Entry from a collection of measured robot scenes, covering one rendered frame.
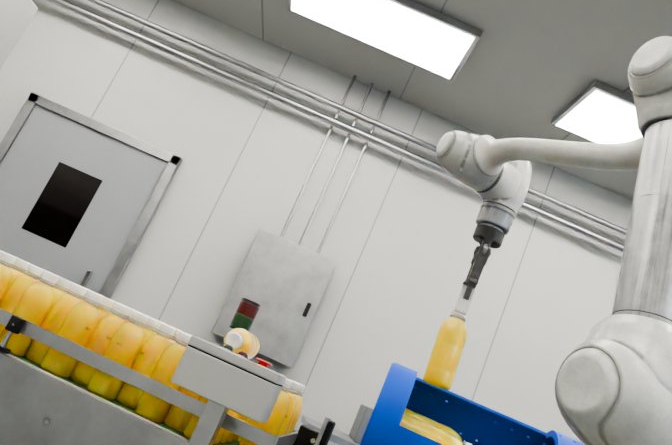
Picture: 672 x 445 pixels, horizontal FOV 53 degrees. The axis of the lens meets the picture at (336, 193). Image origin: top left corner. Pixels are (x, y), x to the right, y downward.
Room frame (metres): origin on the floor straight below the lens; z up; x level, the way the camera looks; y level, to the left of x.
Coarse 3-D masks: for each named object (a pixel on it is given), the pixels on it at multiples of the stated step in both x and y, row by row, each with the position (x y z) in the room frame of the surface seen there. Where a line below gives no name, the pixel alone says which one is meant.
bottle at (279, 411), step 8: (280, 392) 1.55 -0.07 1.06; (280, 400) 1.54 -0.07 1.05; (288, 400) 1.56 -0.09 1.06; (280, 408) 1.54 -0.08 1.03; (272, 416) 1.53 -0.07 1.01; (280, 416) 1.54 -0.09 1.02; (256, 424) 1.54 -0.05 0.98; (264, 424) 1.53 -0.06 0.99; (272, 424) 1.54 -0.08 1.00; (280, 424) 1.55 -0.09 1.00; (272, 432) 1.54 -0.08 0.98; (248, 440) 1.54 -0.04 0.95
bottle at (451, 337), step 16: (448, 320) 1.65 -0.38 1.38; (464, 320) 1.66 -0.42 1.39; (448, 336) 1.63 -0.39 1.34; (464, 336) 1.64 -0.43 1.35; (432, 352) 1.66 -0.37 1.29; (448, 352) 1.63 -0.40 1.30; (432, 368) 1.64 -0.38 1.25; (448, 368) 1.63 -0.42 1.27; (432, 384) 1.68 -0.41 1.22; (448, 384) 1.64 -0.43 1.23
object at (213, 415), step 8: (208, 400) 1.44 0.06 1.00; (208, 408) 1.44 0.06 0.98; (216, 408) 1.44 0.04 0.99; (224, 408) 1.44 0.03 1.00; (200, 416) 1.45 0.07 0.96; (208, 416) 1.44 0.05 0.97; (216, 416) 1.44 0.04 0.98; (224, 416) 1.46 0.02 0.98; (200, 424) 1.44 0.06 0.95; (208, 424) 1.44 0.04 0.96; (216, 424) 1.44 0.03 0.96; (200, 432) 1.44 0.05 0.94; (208, 432) 1.44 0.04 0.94; (216, 432) 1.46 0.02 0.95; (192, 440) 1.44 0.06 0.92; (200, 440) 1.44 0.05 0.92; (208, 440) 1.44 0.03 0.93
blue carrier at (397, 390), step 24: (384, 384) 1.58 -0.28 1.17; (408, 384) 1.59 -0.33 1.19; (384, 408) 1.55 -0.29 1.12; (408, 408) 1.80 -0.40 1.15; (432, 408) 1.77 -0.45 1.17; (456, 408) 1.74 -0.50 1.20; (480, 408) 1.70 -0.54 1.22; (384, 432) 1.55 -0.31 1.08; (408, 432) 1.54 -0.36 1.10; (480, 432) 1.76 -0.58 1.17; (504, 432) 1.73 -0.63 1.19; (528, 432) 1.69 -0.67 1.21; (552, 432) 1.62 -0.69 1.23
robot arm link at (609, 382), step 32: (640, 64) 1.06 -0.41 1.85; (640, 96) 1.10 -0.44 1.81; (640, 128) 1.11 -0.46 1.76; (640, 160) 1.09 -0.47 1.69; (640, 192) 1.06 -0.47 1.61; (640, 224) 1.04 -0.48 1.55; (640, 256) 1.02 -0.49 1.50; (640, 288) 1.01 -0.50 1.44; (608, 320) 1.01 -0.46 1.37; (640, 320) 0.98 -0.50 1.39; (576, 352) 0.99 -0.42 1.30; (608, 352) 0.95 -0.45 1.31; (640, 352) 0.95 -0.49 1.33; (576, 384) 0.97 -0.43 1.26; (608, 384) 0.93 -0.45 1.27; (640, 384) 0.92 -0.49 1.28; (576, 416) 0.97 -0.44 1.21; (608, 416) 0.93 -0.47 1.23; (640, 416) 0.92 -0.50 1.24
